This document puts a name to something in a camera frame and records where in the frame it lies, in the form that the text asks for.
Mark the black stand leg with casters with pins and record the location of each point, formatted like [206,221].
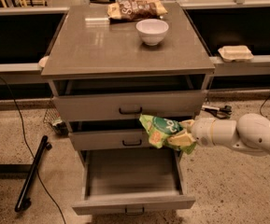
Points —
[24,201]

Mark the green rice chip bag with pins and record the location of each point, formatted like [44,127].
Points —
[160,129]

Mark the grey drawer cabinet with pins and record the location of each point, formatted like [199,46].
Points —
[91,46]

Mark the white foam takeout container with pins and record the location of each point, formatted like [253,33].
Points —
[235,53]

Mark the scissors on floor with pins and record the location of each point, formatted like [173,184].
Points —
[218,112]

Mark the white bowl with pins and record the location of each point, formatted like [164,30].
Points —
[152,31]

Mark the drawer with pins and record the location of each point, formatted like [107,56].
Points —
[129,97]
[132,181]
[108,134]

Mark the top drawer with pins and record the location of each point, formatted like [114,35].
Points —
[129,97]

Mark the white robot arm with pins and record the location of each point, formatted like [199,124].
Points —
[249,135]

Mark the small round white object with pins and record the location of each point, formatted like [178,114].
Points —
[43,61]

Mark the middle drawer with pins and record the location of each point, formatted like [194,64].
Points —
[108,134]

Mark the brown snack bag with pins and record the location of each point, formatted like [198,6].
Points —
[134,10]

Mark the wire mesh basket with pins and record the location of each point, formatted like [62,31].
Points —
[53,119]

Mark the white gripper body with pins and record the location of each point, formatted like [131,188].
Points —
[201,131]

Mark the bottom drawer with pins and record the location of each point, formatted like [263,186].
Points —
[132,181]

